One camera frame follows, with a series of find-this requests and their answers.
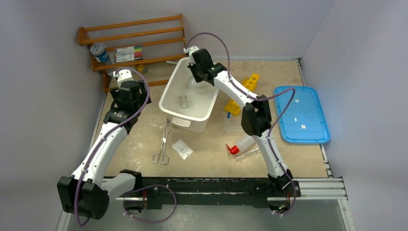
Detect small glass jar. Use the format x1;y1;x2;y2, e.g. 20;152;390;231
179;95;189;109

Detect white plastic bin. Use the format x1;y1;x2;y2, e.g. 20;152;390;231
159;57;219;133

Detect small plastic zip bag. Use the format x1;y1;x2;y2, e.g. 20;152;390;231
172;139;193;160

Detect red cap wash bottle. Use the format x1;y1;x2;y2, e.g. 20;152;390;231
226;135;255;155

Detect blue cap glass tube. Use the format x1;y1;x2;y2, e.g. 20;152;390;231
235;147;259;162

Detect clear watch glass dish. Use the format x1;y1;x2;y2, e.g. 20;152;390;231
187;76;203;89

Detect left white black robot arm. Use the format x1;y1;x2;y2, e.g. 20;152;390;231
57;80;151;219

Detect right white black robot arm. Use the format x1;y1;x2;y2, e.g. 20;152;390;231
183;46;296;196

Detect yellow grey small object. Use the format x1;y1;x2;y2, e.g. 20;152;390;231
136;64;148;74

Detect small clear capped bottle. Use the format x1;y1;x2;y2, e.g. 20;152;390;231
105;68;115;77

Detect coloured marker pen set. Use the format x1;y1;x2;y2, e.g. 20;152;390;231
115;45;143;63

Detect wooden shelf rack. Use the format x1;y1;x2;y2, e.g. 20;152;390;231
77;14;186;93

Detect yellow test tube rack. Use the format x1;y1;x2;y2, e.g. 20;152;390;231
224;73;260;116

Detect blue label round container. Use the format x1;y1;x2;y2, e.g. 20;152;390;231
89;43;109;63

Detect clear well plate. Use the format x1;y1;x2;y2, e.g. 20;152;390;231
224;115;244;135

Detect metal crucible tongs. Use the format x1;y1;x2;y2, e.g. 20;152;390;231
152;118;170;166

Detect blue plastic lid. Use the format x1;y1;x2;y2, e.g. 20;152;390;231
278;86;331;144

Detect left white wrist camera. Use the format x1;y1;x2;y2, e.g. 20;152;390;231
114;69;134;87

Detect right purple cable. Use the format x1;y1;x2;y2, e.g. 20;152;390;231
184;32;298;218

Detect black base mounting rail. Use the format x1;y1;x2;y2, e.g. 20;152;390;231
65;173;348;211

